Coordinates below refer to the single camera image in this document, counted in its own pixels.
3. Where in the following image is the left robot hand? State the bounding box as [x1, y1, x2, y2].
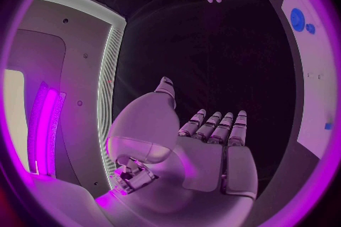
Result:
[95, 76, 260, 227]

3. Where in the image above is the large blue gear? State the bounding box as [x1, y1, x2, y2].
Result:
[289, 7, 306, 32]

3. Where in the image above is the white task board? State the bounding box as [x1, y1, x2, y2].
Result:
[280, 0, 337, 159]

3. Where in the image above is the glowing light bar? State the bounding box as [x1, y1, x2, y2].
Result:
[27, 81, 67, 178]

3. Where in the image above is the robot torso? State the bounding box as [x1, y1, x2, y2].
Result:
[3, 0, 127, 192]

